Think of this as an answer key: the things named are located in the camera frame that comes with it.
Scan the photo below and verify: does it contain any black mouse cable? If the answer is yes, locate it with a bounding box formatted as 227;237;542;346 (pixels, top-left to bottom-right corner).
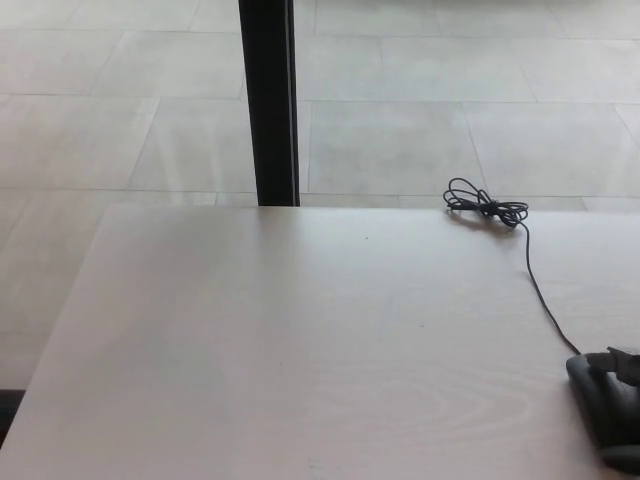
443;177;583;356

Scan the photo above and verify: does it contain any black vertical post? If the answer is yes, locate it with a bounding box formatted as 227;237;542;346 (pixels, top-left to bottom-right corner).
237;0;302;208

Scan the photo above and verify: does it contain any black computer mouse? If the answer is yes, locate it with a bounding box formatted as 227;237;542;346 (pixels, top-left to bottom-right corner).
565;352;640;453

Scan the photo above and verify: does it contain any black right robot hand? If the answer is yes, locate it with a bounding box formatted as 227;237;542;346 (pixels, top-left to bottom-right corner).
586;345;640;474

